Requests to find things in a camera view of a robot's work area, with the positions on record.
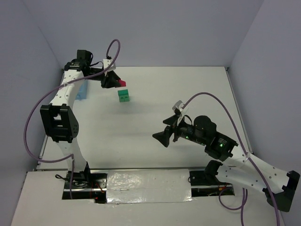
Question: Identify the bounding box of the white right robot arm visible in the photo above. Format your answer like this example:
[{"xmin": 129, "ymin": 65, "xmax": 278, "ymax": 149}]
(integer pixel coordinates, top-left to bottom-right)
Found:
[{"xmin": 152, "ymin": 115, "xmax": 300, "ymax": 212}]

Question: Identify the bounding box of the green arched hospital block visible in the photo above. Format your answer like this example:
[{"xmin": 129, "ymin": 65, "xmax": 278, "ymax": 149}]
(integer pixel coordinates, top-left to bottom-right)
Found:
[{"xmin": 119, "ymin": 94, "xmax": 130, "ymax": 103}]

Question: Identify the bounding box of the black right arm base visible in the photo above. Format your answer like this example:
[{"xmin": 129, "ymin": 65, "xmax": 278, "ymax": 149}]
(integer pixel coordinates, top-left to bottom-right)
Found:
[{"xmin": 188, "ymin": 169, "xmax": 234, "ymax": 197}]

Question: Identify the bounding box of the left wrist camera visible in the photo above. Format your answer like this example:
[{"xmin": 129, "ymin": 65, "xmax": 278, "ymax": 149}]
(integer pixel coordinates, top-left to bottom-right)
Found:
[{"xmin": 103, "ymin": 56, "xmax": 116, "ymax": 76}]

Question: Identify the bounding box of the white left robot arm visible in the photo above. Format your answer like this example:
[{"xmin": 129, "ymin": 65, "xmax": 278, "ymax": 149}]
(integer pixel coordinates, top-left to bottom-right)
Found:
[{"xmin": 40, "ymin": 50, "xmax": 121, "ymax": 182}]

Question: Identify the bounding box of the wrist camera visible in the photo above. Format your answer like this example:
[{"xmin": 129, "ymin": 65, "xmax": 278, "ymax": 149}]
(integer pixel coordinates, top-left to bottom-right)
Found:
[
  {"xmin": 103, "ymin": 56, "xmax": 116, "ymax": 76},
  {"xmin": 172, "ymin": 100, "xmax": 187, "ymax": 126}
]

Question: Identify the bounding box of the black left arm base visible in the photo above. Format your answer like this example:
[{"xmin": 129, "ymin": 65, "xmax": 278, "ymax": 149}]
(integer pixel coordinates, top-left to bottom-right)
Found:
[{"xmin": 71, "ymin": 167, "xmax": 107, "ymax": 191}]

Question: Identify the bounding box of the green rectangular wooden block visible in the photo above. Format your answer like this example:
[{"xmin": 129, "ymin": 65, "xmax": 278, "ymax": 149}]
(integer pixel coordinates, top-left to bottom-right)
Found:
[{"xmin": 118, "ymin": 89, "xmax": 128, "ymax": 96}]

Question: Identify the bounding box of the blue plastic bin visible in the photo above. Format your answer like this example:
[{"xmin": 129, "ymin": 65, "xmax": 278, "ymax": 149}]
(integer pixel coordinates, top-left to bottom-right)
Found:
[{"xmin": 76, "ymin": 80, "xmax": 88, "ymax": 100}]

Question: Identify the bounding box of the red triangular wooden block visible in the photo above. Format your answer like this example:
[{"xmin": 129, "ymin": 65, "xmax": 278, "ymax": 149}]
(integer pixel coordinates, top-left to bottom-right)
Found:
[{"xmin": 118, "ymin": 80, "xmax": 127, "ymax": 87}]

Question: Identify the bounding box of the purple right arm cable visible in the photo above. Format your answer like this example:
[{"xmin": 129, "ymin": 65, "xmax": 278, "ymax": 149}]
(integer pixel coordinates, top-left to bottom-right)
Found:
[{"xmin": 182, "ymin": 92, "xmax": 282, "ymax": 226}]

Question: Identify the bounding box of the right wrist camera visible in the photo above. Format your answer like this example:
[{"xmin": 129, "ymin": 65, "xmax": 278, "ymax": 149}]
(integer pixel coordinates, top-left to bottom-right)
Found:
[{"xmin": 172, "ymin": 100, "xmax": 187, "ymax": 126}]

